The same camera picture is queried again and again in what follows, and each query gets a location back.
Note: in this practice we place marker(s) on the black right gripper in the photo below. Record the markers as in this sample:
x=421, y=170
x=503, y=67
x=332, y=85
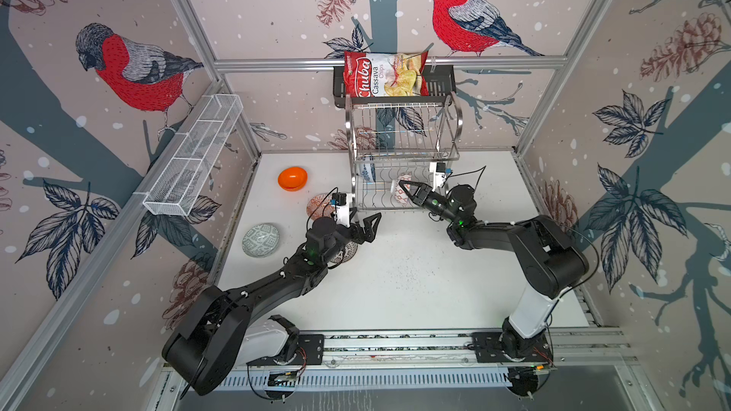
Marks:
x=420, y=196

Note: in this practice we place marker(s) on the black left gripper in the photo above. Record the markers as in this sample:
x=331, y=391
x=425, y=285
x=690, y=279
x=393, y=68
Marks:
x=369, y=233

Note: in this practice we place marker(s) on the blue geometric upturned bowl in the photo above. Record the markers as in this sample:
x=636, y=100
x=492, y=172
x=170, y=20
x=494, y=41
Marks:
x=399, y=190

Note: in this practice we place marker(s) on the white brown patterned bowl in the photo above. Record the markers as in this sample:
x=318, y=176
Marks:
x=346, y=254

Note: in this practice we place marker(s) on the blue floral ceramic bowl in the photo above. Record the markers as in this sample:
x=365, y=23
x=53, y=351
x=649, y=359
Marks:
x=368, y=172

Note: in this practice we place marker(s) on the red patterned ceramic bowl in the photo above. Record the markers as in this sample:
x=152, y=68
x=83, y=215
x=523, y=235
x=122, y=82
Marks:
x=319, y=206

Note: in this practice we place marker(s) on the stainless steel dish rack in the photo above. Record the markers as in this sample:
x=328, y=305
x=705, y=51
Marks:
x=400, y=135

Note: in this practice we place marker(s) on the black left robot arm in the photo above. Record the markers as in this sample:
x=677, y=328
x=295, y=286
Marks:
x=204, y=346

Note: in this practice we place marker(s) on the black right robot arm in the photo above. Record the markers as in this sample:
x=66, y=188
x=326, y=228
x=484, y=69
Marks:
x=548, y=258

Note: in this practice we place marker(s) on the orange plastic bowl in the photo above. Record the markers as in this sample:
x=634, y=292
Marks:
x=292, y=179

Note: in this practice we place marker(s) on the green patterned ceramic bowl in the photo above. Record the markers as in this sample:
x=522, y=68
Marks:
x=261, y=240

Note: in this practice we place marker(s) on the red cassava chips bag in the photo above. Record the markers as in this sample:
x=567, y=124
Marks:
x=376, y=75

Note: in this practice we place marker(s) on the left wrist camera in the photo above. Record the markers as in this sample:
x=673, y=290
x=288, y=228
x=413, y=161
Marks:
x=341, y=202

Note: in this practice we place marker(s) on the black wall basket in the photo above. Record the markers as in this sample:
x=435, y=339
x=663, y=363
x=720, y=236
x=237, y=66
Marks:
x=439, y=81

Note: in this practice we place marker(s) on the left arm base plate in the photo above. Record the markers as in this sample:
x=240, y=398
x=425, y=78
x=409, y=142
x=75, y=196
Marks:
x=307, y=350

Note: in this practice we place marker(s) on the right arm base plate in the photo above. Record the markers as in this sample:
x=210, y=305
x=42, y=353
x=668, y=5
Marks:
x=498, y=347

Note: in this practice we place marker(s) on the white wire mesh shelf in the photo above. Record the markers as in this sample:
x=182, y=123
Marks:
x=181, y=182

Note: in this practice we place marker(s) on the aluminium mounting rail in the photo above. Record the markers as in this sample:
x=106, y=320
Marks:
x=434, y=348

